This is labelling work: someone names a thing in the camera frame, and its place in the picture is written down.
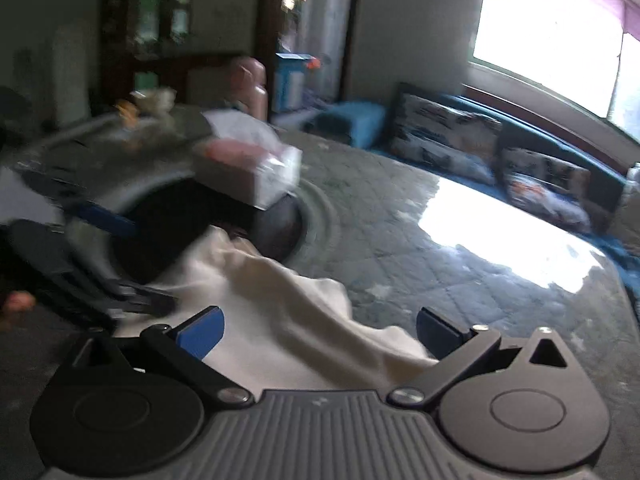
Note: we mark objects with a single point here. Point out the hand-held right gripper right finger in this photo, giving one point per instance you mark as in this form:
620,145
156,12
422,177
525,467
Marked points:
435,332

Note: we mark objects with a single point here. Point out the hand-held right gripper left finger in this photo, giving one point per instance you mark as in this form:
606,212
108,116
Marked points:
200,332

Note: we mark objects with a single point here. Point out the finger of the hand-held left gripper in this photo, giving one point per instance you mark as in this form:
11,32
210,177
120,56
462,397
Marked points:
107,220
75,270

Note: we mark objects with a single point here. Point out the cream cloth garment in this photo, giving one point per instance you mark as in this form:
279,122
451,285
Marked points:
280,310

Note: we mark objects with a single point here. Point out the person's left hand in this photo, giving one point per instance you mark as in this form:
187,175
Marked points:
17,301

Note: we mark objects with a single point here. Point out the white and pink tissue box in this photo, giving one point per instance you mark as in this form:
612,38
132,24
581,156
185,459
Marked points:
250,170

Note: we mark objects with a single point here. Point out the butterfly print pillow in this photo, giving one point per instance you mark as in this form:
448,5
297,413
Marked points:
545,190
445,135

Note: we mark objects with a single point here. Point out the pink bottle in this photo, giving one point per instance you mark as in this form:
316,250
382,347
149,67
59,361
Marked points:
252,90

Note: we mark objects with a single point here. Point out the dark wooden cabinet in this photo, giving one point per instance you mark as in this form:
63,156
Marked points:
145,25

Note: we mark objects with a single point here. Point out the blue sofa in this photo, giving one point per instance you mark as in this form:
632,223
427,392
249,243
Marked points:
360,120

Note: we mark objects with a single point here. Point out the blue cabinet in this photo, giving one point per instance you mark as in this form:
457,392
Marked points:
292,82

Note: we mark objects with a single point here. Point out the window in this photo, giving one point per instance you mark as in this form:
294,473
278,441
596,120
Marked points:
550,35

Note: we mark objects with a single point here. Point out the dark wooden door frame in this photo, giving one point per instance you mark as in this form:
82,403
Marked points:
272,35

